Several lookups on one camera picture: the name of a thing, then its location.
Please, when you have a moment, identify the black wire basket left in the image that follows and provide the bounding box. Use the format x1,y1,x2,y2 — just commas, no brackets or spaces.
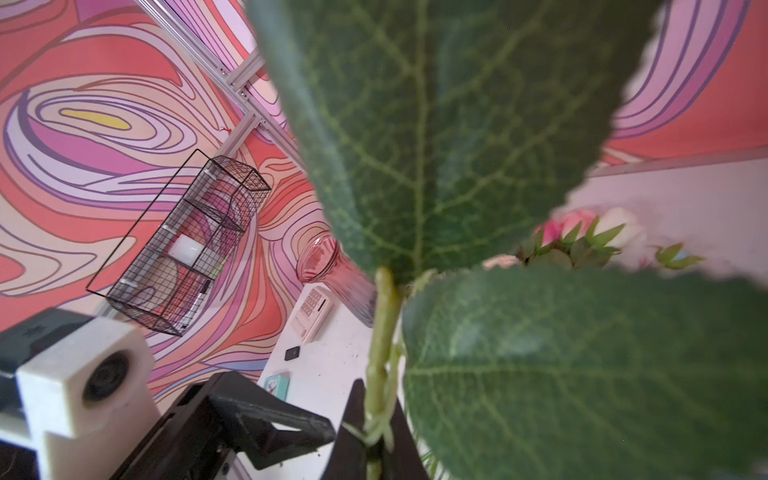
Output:
86,149,271,337

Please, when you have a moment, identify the flower pile on table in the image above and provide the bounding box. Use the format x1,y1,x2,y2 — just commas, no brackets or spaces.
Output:
483,207,705,271

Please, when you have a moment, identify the red glass vase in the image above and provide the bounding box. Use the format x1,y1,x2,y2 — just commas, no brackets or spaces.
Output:
296,232,377,328

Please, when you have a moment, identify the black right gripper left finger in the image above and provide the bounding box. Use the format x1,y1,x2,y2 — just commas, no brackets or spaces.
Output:
321,379,367,480

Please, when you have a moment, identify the small teal clock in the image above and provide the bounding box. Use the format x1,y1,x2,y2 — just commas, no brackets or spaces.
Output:
263,372,290,401

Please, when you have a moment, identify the pink rose stem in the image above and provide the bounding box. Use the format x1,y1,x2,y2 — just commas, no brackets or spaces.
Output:
246,1,767,479

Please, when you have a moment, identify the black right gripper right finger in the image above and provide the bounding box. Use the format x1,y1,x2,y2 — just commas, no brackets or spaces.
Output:
383,402,429,480

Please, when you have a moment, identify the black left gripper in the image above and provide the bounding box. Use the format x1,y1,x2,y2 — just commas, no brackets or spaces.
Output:
112,371,336,479

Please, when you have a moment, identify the small black block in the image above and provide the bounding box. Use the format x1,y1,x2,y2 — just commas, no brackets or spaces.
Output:
284,346,301,361

